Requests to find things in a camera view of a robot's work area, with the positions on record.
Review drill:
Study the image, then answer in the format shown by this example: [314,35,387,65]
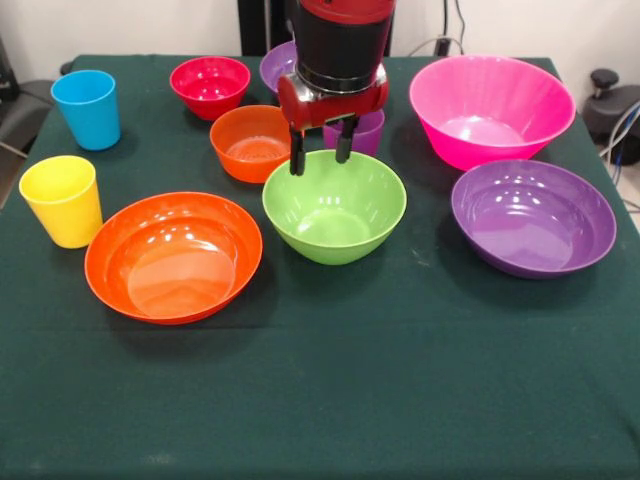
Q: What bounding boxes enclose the large pink bowl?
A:
[408,54,577,172]

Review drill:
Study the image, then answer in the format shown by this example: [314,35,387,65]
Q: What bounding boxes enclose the dark green table cloth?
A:
[0,53,640,480]

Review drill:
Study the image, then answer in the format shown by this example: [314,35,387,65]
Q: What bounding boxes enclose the black hanging cable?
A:
[452,0,469,56]

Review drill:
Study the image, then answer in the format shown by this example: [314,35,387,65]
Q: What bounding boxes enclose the green bowl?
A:
[261,148,408,266]

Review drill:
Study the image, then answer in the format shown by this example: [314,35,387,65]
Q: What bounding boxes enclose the yellow plastic cup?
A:
[18,155,104,250]

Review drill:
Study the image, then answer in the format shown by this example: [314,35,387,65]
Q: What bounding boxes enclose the small orange bowl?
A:
[209,104,296,184]

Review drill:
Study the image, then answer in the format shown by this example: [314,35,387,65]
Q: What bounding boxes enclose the black equipment with knob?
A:
[582,68,640,166]

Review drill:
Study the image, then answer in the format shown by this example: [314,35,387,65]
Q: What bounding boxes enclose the blue plastic cup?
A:
[50,69,123,152]

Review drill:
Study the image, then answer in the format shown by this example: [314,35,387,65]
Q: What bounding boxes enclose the large orange bowl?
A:
[83,191,264,327]

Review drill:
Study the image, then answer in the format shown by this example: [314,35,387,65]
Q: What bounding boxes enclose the grey and blue cables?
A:
[597,99,640,166]

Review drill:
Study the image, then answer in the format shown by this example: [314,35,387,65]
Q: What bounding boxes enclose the purple plastic cup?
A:
[322,108,387,158]

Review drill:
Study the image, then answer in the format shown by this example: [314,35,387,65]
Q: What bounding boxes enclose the grey cable with plug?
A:
[407,34,467,59]

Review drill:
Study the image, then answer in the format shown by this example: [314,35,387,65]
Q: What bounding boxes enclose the black chair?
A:
[0,34,54,159]

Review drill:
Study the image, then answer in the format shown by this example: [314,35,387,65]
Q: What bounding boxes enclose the small red bowl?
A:
[169,55,252,122]

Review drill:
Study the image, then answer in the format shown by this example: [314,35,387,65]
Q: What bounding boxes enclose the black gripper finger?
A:
[288,123,307,178]
[334,115,359,165]

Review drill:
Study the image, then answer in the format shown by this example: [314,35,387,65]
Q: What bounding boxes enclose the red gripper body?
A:
[276,63,391,133]

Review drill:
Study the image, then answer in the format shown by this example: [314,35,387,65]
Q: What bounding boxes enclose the purple bowl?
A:
[259,40,301,97]
[450,158,618,280]

